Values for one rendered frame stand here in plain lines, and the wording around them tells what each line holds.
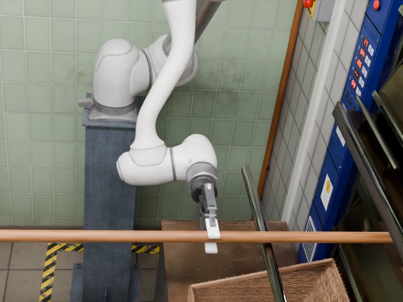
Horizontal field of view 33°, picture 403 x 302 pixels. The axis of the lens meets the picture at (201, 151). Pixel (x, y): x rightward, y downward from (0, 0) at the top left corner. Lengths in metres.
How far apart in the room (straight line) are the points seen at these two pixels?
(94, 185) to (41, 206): 0.69
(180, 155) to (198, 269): 0.68
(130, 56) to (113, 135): 0.31
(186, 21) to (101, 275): 1.41
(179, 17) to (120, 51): 0.49
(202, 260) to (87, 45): 0.98
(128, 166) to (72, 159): 1.16
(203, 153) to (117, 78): 0.56
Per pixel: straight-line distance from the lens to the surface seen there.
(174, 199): 3.27
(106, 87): 2.40
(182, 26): 1.93
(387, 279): 2.01
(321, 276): 2.32
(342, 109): 1.91
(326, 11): 2.44
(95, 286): 3.03
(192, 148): 1.96
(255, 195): 1.93
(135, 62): 2.39
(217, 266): 2.54
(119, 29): 2.74
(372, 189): 1.69
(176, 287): 2.45
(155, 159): 1.94
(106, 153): 2.53
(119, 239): 1.72
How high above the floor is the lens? 2.39
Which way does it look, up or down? 36 degrees down
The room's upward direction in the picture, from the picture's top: 8 degrees clockwise
